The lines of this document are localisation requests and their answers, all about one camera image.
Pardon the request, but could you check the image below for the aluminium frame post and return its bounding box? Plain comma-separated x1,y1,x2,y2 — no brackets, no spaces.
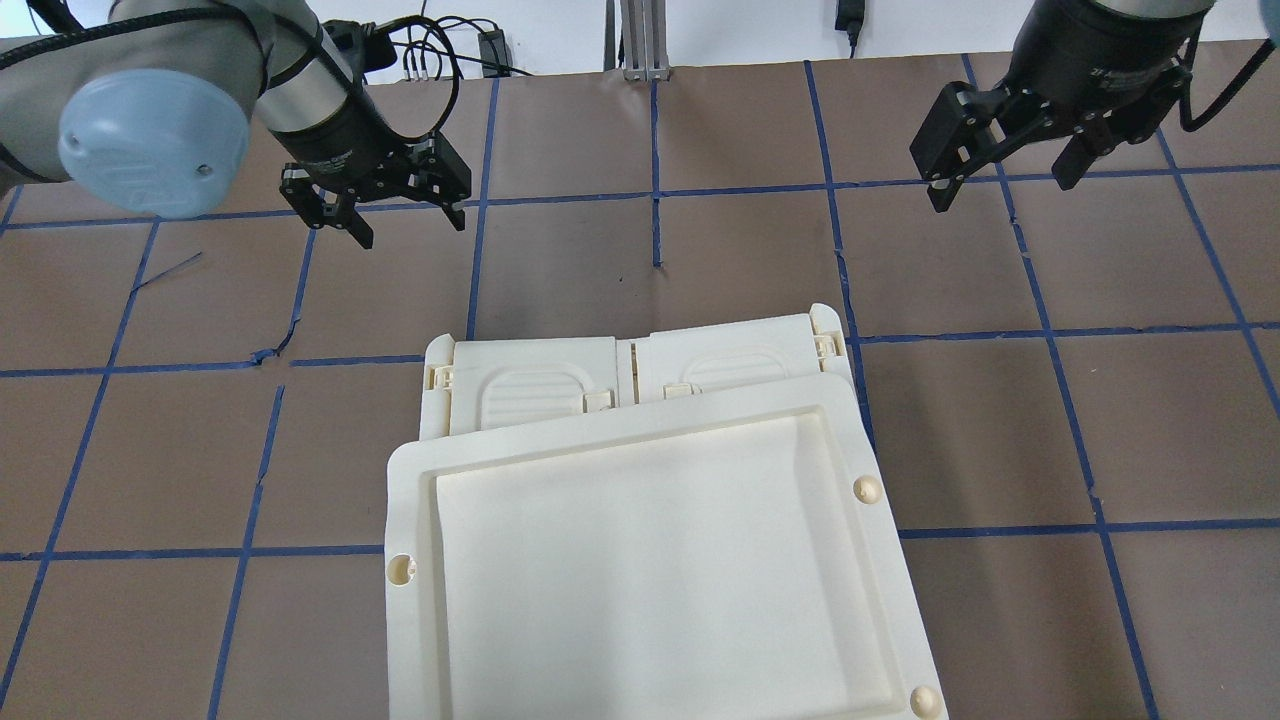
603,1,671,82

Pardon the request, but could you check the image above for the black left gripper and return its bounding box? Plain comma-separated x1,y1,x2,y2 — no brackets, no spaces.
269,96,472,250

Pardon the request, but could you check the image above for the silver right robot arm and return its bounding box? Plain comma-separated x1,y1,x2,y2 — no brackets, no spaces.
910,1,1211,213

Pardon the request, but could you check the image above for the cream plastic tray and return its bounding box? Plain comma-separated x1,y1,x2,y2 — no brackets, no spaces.
384,373,950,719

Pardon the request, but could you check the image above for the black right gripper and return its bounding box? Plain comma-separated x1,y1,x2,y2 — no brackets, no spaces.
910,1,1196,213

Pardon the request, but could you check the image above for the cream plastic box lid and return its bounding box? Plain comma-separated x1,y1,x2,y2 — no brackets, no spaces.
419,304,855,439

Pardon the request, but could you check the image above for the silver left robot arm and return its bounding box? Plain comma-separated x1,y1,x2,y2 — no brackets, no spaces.
1,1,472,249

